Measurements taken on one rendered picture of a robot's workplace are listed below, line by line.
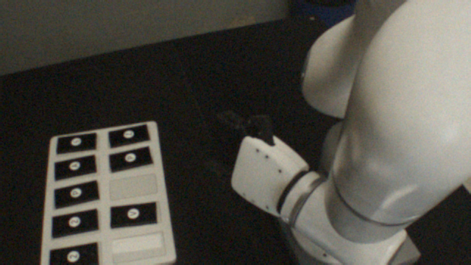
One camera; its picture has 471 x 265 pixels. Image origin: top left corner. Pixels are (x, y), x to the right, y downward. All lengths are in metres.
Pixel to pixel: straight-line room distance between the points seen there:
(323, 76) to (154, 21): 2.23
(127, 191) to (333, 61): 0.60
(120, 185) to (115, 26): 1.81
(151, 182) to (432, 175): 0.81
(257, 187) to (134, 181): 0.43
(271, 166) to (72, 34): 2.22
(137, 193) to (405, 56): 0.82
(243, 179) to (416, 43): 0.47
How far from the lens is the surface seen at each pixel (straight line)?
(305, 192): 0.60
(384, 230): 0.38
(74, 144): 1.11
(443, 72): 0.23
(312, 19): 1.55
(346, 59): 0.53
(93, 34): 2.74
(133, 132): 1.10
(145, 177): 1.02
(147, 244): 0.90
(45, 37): 2.74
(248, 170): 0.65
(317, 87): 0.59
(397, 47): 0.24
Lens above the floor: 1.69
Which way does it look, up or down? 45 degrees down
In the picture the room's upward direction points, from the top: straight up
